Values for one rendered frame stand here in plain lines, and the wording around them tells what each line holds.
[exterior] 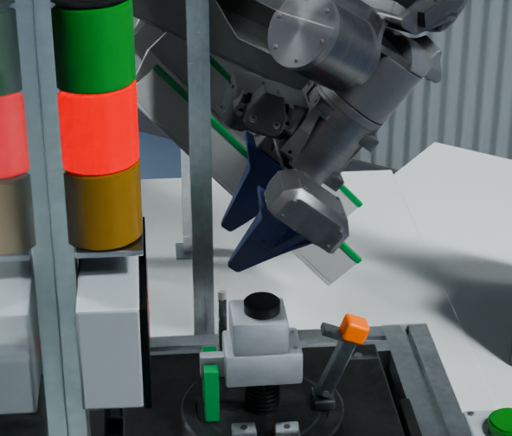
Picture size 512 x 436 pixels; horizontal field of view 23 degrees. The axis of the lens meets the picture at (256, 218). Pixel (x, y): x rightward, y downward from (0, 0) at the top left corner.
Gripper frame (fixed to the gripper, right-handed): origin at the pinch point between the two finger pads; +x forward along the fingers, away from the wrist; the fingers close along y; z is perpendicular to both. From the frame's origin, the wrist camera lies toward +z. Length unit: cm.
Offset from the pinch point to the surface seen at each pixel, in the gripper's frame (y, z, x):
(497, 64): -225, -114, 2
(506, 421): 2.0, -29.3, 2.2
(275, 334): 2.3, -7.1, 6.7
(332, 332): 0.7, -11.6, 4.5
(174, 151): -280, -75, 91
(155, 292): -43, -13, 29
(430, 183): -69, -44, 5
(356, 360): -9.1, -20.7, 9.3
